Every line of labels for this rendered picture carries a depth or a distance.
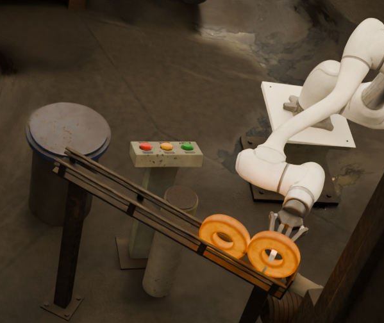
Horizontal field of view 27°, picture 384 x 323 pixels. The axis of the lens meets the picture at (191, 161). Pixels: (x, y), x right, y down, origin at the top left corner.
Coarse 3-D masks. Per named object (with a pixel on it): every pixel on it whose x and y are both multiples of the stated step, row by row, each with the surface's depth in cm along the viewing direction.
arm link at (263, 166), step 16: (352, 64) 269; (352, 80) 268; (336, 96) 267; (352, 96) 270; (304, 112) 267; (320, 112) 266; (288, 128) 265; (304, 128) 267; (272, 144) 262; (240, 160) 261; (256, 160) 259; (272, 160) 258; (240, 176) 265; (256, 176) 259; (272, 176) 257
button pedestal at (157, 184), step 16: (160, 144) 284; (176, 144) 285; (192, 144) 287; (144, 160) 276; (160, 160) 277; (176, 160) 279; (192, 160) 280; (144, 176) 293; (160, 176) 287; (160, 192) 293; (160, 208) 300; (144, 224) 305; (128, 240) 326; (144, 240) 312; (128, 256) 320; (144, 256) 320
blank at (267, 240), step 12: (252, 240) 236; (264, 240) 233; (276, 240) 231; (288, 240) 232; (252, 252) 238; (264, 252) 239; (288, 252) 232; (252, 264) 241; (264, 264) 239; (276, 264) 238; (288, 264) 235; (276, 276) 240
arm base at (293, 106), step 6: (294, 96) 351; (294, 102) 345; (288, 108) 344; (294, 108) 344; (300, 108) 341; (294, 114) 343; (324, 120) 342; (330, 120) 346; (312, 126) 342; (318, 126) 342; (324, 126) 342; (330, 126) 343
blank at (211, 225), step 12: (216, 216) 238; (228, 216) 237; (204, 228) 240; (216, 228) 238; (228, 228) 236; (240, 228) 236; (216, 240) 244; (240, 240) 237; (228, 252) 242; (240, 252) 240
